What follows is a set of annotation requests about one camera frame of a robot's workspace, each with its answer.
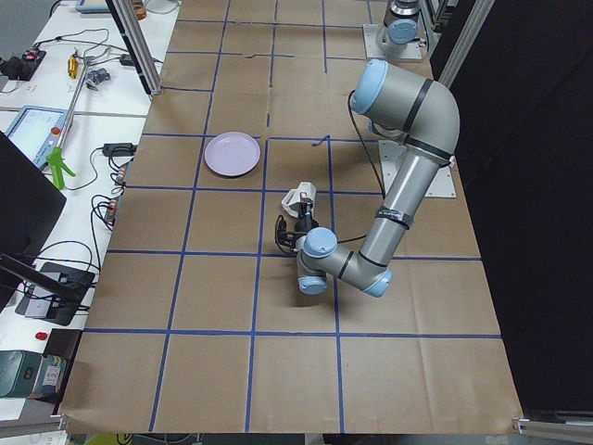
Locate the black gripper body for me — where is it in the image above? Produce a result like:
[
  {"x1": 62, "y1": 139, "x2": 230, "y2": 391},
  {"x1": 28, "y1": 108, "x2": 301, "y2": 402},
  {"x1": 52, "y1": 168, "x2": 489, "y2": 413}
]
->
[{"x1": 294, "y1": 210, "x2": 319, "y2": 239}]

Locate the white faceted cup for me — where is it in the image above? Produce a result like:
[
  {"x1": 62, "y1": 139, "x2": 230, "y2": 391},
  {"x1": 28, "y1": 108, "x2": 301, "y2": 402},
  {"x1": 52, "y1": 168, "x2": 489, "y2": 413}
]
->
[{"x1": 281, "y1": 182, "x2": 317, "y2": 218}]

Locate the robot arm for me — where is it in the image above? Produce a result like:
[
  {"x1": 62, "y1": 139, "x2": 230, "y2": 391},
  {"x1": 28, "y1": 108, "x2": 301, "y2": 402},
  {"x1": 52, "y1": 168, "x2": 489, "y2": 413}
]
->
[
  {"x1": 296, "y1": 59, "x2": 460, "y2": 298},
  {"x1": 376, "y1": 0, "x2": 421, "y2": 53}
]

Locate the lilac round plate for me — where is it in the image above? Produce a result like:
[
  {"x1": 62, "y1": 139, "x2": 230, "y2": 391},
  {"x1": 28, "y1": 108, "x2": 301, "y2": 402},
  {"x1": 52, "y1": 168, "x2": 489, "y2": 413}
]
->
[{"x1": 205, "y1": 132, "x2": 260, "y2": 177}]

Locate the black power adapter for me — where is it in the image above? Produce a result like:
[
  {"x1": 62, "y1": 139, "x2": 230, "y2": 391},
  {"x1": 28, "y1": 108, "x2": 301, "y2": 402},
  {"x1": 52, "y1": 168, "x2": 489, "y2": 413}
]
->
[{"x1": 102, "y1": 143, "x2": 137, "y2": 157}]

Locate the black docking hub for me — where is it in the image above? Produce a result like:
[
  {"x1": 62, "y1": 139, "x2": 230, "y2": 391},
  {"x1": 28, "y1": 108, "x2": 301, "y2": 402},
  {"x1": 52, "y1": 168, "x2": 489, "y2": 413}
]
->
[{"x1": 15, "y1": 262, "x2": 95, "y2": 326}]

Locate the yellow tool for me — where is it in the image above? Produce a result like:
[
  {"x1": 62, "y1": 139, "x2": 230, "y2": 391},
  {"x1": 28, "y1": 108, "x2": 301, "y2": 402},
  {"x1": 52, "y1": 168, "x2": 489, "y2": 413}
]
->
[{"x1": 67, "y1": 54, "x2": 79, "y2": 79}]

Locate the black monitor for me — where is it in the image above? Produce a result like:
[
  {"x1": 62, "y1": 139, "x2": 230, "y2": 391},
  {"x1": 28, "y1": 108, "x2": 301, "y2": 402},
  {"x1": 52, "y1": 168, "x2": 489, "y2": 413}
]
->
[{"x1": 0, "y1": 131, "x2": 69, "y2": 314}]

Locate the blue teach pendant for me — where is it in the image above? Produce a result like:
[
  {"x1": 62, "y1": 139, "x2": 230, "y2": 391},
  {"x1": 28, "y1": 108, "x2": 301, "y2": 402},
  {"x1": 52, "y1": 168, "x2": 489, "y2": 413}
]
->
[{"x1": 5, "y1": 105, "x2": 67, "y2": 170}]

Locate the black power strip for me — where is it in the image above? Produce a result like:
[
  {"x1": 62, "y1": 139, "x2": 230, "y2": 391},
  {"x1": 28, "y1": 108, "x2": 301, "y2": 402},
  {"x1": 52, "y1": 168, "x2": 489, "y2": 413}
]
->
[{"x1": 1, "y1": 47, "x2": 46, "y2": 82}]

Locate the green box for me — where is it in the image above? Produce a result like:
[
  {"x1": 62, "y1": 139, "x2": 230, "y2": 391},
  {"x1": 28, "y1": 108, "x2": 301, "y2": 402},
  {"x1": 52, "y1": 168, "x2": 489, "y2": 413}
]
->
[{"x1": 1, "y1": 350, "x2": 43, "y2": 399}]

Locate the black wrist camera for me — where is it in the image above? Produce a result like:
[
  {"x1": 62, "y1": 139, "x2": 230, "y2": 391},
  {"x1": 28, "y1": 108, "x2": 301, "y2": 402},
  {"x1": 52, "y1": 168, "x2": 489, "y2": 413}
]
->
[{"x1": 274, "y1": 215, "x2": 297, "y2": 254}]

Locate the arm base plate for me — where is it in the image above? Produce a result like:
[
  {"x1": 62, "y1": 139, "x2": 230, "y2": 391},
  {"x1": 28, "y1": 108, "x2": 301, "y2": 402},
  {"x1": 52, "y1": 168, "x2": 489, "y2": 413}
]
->
[
  {"x1": 378, "y1": 140, "x2": 457, "y2": 198},
  {"x1": 362, "y1": 19, "x2": 423, "y2": 63}
]

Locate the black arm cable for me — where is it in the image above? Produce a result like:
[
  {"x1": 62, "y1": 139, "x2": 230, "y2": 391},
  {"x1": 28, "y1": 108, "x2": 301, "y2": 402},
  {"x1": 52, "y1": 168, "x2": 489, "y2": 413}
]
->
[{"x1": 335, "y1": 90, "x2": 388, "y2": 246}]

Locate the aluminium frame post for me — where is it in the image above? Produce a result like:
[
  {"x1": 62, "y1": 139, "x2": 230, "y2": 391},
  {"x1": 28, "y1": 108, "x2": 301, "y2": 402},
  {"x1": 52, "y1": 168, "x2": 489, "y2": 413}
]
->
[{"x1": 106, "y1": 0, "x2": 162, "y2": 96}]

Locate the green handled reacher tool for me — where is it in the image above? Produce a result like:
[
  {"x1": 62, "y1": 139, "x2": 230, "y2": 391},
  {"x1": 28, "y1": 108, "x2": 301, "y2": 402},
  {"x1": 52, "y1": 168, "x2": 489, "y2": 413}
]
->
[{"x1": 46, "y1": 57, "x2": 91, "y2": 190}]

